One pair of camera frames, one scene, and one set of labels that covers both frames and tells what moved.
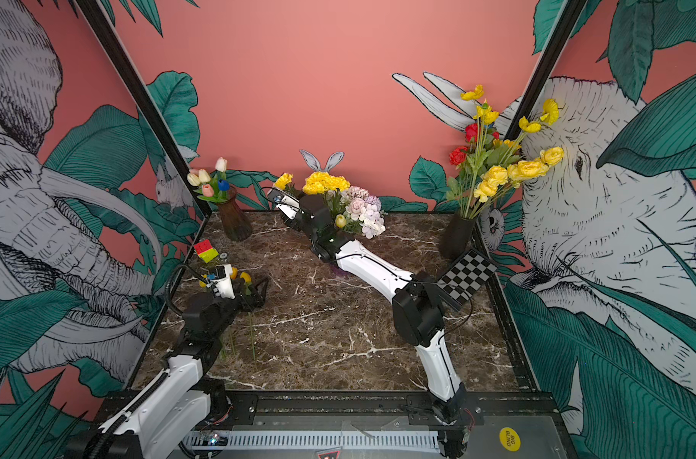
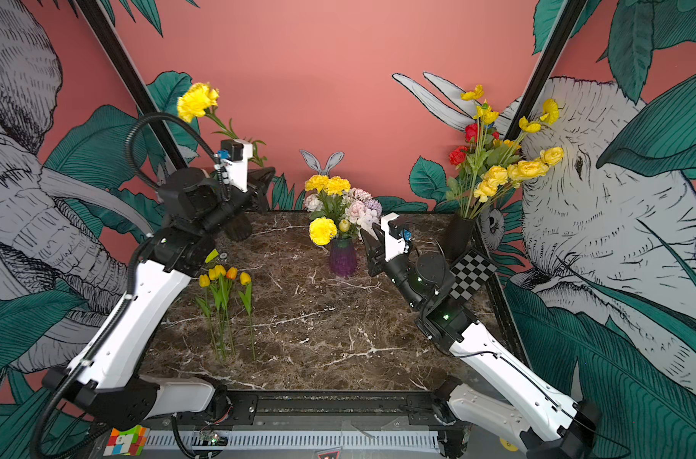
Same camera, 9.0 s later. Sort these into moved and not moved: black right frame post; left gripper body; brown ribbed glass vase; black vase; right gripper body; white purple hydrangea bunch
Moved: left gripper body; right gripper body
Not moved: brown ribbed glass vase; black right frame post; black vase; white purple hydrangea bunch
